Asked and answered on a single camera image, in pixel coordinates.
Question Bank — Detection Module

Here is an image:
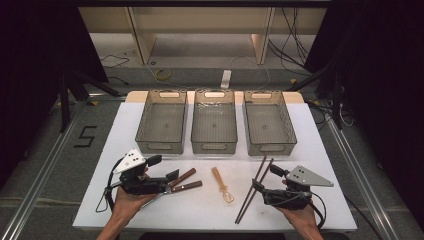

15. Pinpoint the person's left hand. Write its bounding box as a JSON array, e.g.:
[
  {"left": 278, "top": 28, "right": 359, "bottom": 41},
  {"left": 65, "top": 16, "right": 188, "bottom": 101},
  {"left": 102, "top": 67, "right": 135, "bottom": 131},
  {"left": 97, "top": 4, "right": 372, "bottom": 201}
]
[{"left": 112, "top": 186, "right": 158, "bottom": 220}]

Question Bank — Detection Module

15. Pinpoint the bundle of black cables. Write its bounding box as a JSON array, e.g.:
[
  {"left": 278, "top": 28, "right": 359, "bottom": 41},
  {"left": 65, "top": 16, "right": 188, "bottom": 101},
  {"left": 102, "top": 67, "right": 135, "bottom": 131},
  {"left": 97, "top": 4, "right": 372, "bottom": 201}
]
[{"left": 267, "top": 8, "right": 312, "bottom": 77}]

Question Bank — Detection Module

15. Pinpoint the yellow tape roll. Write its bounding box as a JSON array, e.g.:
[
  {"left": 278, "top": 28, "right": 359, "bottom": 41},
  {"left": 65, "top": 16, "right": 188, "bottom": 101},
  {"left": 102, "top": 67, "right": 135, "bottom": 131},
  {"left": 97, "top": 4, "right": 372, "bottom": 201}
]
[{"left": 155, "top": 68, "right": 172, "bottom": 82}]

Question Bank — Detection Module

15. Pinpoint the white power strip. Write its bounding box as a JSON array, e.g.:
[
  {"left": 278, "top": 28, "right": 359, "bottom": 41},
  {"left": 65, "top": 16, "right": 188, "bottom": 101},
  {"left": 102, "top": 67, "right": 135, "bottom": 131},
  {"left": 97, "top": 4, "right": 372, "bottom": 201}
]
[{"left": 220, "top": 69, "right": 232, "bottom": 90}]

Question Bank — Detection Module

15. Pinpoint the beige wooden desk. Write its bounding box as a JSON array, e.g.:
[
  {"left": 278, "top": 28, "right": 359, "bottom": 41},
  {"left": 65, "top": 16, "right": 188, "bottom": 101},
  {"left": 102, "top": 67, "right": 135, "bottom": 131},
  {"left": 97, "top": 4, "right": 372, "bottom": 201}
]
[{"left": 78, "top": 6, "right": 328, "bottom": 66}]

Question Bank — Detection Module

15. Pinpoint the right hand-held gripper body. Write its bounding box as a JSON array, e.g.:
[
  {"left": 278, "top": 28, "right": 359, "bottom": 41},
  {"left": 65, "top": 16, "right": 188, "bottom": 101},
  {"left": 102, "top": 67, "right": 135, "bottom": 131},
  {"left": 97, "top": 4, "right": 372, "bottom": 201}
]
[{"left": 262, "top": 165, "right": 335, "bottom": 211}]

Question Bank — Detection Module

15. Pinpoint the black metal stand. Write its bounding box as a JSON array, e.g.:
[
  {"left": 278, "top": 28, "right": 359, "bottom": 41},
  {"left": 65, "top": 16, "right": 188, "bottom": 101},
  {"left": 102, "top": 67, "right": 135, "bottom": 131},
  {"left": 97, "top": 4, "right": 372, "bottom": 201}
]
[
  {"left": 58, "top": 66, "right": 122, "bottom": 134},
  {"left": 286, "top": 63, "right": 345, "bottom": 131}
]

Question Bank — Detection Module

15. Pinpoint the translucent grey plastic bin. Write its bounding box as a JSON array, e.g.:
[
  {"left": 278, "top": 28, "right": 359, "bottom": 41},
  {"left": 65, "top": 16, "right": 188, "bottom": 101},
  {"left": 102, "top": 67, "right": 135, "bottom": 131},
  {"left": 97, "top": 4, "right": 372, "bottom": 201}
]
[
  {"left": 243, "top": 89, "right": 298, "bottom": 157},
  {"left": 190, "top": 88, "right": 239, "bottom": 155},
  {"left": 134, "top": 89, "right": 188, "bottom": 155}
]

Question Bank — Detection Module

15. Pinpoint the white table cover sheet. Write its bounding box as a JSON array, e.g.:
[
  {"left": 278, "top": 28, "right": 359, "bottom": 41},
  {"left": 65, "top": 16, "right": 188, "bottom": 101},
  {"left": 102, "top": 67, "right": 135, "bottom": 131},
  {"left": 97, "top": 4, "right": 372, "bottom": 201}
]
[{"left": 72, "top": 101, "right": 358, "bottom": 233}]

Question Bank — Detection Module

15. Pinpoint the thin black floor cable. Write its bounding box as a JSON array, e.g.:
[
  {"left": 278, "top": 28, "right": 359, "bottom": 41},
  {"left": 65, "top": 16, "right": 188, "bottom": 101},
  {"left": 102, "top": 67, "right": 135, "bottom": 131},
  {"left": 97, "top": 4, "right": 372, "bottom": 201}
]
[{"left": 99, "top": 54, "right": 130, "bottom": 69}]

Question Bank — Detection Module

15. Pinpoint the right hand-held gripper black cable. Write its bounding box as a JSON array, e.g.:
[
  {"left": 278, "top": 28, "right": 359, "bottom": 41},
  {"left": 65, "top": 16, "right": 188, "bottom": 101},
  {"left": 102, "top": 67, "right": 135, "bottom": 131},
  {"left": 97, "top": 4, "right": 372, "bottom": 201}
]
[{"left": 306, "top": 191, "right": 328, "bottom": 231}]

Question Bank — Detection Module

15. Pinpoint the wooden-handled fork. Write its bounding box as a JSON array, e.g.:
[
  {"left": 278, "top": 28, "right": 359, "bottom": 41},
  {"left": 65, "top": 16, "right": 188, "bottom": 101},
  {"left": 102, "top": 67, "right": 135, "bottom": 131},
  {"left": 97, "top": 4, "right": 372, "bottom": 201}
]
[{"left": 163, "top": 180, "right": 203, "bottom": 195}]

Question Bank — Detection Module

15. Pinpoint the white floor cable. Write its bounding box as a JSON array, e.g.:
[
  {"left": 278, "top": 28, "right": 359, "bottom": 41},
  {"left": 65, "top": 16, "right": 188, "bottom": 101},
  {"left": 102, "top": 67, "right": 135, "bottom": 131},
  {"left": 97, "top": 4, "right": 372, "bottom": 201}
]
[{"left": 229, "top": 54, "right": 272, "bottom": 91}]

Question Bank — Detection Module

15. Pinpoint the wooden spoon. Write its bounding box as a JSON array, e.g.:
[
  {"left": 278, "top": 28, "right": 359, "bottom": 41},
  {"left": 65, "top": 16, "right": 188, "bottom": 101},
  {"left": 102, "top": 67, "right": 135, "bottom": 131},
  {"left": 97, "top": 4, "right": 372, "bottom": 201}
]
[{"left": 210, "top": 166, "right": 235, "bottom": 204}]

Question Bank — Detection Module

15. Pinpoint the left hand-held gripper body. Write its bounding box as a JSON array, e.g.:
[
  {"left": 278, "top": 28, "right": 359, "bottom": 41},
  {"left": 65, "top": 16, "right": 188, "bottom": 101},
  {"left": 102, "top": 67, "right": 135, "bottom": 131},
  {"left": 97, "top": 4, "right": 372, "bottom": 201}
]
[{"left": 113, "top": 148, "right": 171, "bottom": 196}]

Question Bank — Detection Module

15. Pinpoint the black curtain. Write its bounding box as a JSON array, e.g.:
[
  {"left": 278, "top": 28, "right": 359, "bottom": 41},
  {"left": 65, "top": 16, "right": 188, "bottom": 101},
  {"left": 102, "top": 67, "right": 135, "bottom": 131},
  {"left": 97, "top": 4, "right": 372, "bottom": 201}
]
[
  {"left": 0, "top": 0, "right": 109, "bottom": 189},
  {"left": 304, "top": 0, "right": 424, "bottom": 231}
]

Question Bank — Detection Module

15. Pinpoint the aluminium floor rail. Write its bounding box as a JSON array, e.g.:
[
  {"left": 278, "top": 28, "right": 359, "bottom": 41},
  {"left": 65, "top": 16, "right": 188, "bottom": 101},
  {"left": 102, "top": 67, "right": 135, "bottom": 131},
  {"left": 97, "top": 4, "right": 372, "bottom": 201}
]
[
  {"left": 324, "top": 116, "right": 399, "bottom": 240},
  {"left": 0, "top": 99, "right": 90, "bottom": 240}
]

